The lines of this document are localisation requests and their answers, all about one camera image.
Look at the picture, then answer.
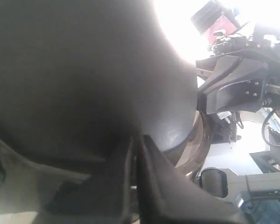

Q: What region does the black helmet with tinted visor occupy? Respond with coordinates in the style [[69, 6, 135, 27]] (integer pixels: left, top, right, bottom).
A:
[[0, 0, 212, 224]]

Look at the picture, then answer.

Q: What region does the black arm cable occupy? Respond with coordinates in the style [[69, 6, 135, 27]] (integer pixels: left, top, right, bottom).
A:
[[261, 109, 280, 149]]

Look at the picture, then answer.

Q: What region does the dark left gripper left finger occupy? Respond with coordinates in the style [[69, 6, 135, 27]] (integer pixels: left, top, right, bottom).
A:
[[48, 137, 133, 216]]

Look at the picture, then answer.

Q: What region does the grey aluminium frame bar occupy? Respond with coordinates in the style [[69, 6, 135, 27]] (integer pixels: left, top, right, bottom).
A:
[[223, 169, 280, 202]]

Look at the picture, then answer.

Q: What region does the red and black box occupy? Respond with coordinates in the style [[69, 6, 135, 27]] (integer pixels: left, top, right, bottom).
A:
[[191, 0, 241, 44]]

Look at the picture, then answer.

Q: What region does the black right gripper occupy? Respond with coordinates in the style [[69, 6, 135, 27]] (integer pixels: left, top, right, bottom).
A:
[[197, 56, 280, 114]]

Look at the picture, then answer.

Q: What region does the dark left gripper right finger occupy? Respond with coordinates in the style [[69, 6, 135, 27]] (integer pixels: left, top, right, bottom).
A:
[[137, 135, 250, 224]]

